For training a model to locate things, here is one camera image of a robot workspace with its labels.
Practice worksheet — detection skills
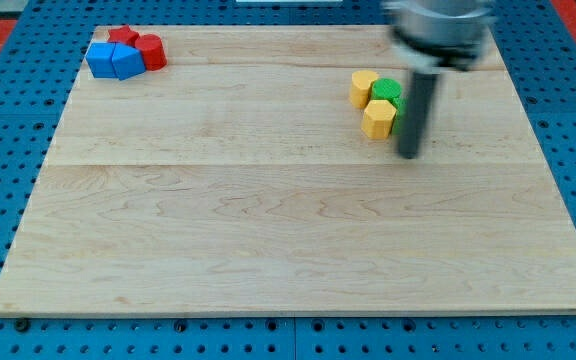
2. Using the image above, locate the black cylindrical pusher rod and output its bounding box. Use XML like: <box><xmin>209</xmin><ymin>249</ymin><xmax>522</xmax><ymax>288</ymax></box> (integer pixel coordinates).
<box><xmin>397</xmin><ymin>70</ymin><xmax>440</xmax><ymax>159</ymax></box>

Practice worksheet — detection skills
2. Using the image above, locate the green cylinder block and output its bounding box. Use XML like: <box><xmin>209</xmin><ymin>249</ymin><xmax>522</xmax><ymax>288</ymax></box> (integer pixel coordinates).
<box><xmin>370</xmin><ymin>78</ymin><xmax>402</xmax><ymax>103</ymax></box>

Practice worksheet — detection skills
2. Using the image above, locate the yellow hexagon block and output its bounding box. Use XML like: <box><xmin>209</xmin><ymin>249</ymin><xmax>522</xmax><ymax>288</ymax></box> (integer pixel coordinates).
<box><xmin>361</xmin><ymin>100</ymin><xmax>397</xmax><ymax>140</ymax></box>

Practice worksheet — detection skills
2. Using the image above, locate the yellow cylinder block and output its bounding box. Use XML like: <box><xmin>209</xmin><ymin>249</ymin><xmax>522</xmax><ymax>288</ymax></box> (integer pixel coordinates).
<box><xmin>348</xmin><ymin>70</ymin><xmax>379</xmax><ymax>109</ymax></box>

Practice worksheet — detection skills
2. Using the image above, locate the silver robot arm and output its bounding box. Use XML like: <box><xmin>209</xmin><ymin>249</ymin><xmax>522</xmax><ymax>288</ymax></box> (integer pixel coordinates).
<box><xmin>382</xmin><ymin>0</ymin><xmax>494</xmax><ymax>159</ymax></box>

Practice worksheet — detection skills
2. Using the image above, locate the wooden board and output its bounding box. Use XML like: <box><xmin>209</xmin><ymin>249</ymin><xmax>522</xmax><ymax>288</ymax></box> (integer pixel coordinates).
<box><xmin>0</xmin><ymin>26</ymin><xmax>576</xmax><ymax>318</ymax></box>

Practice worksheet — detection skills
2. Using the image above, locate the red cylinder block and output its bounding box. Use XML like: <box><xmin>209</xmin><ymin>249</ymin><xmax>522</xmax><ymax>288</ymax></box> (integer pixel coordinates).
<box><xmin>135</xmin><ymin>34</ymin><xmax>167</xmax><ymax>71</ymax></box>

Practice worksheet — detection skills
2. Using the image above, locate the blue pentagon block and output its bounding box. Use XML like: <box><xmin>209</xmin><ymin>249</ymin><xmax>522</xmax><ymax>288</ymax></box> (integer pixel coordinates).
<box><xmin>111</xmin><ymin>43</ymin><xmax>146</xmax><ymax>80</ymax></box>

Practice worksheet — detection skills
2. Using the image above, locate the red star block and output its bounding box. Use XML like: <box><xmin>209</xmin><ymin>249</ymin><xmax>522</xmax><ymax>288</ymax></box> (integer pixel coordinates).
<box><xmin>107</xmin><ymin>25</ymin><xmax>140</xmax><ymax>47</ymax></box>

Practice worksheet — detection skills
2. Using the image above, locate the blue cube block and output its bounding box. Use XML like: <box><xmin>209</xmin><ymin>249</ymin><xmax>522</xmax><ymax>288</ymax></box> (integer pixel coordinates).
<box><xmin>85</xmin><ymin>42</ymin><xmax>116</xmax><ymax>78</ymax></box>

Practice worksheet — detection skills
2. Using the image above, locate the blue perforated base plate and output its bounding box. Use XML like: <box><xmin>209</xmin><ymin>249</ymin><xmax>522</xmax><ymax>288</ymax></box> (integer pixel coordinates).
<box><xmin>0</xmin><ymin>0</ymin><xmax>576</xmax><ymax>359</ymax></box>

